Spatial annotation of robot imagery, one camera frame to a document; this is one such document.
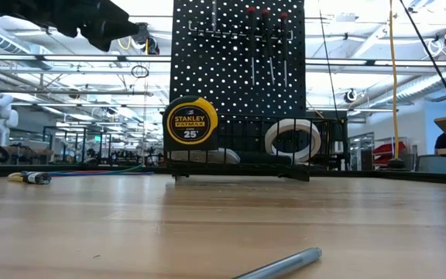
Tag grey utility knife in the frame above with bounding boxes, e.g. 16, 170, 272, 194
167, 147, 242, 165

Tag black round cord weight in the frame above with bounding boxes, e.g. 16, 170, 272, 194
385, 157, 408, 171

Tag silver hook rail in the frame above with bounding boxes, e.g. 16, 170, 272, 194
187, 19, 295, 43

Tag long black arm cable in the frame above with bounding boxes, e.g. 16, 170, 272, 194
398, 0, 446, 137

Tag black workstation frame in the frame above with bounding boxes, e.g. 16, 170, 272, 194
43, 125, 112, 164

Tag yellow hanging cord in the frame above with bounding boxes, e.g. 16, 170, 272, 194
387, 0, 401, 160

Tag yellow black tape measure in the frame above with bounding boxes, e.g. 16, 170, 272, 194
162, 95, 220, 153

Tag thin black hanging cable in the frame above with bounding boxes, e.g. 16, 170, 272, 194
318, 0, 338, 113

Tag black wire basket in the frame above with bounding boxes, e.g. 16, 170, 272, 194
163, 111, 349, 176

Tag white tape roll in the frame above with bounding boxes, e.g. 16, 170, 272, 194
264, 118, 323, 164

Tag black metal pegboard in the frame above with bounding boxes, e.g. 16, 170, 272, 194
170, 0, 311, 183

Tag black ceiling cable reel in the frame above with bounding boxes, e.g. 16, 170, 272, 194
132, 22, 161, 56

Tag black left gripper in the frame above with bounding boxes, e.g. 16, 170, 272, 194
40, 0, 140, 53

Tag person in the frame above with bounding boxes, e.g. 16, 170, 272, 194
434, 132, 446, 157

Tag black hanging cable loop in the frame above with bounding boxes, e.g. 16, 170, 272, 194
130, 64, 150, 79

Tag coloured wire bundle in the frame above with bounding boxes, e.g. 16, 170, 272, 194
7, 164, 155, 185

